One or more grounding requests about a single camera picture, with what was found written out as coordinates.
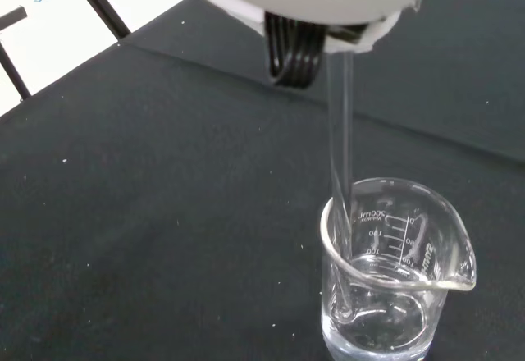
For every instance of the clear glass beaker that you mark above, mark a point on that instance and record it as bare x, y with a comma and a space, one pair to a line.
369, 316

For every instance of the black tripod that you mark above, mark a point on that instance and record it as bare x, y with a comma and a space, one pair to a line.
102, 4

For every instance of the black bench cloth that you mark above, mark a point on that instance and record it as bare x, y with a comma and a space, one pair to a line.
164, 172

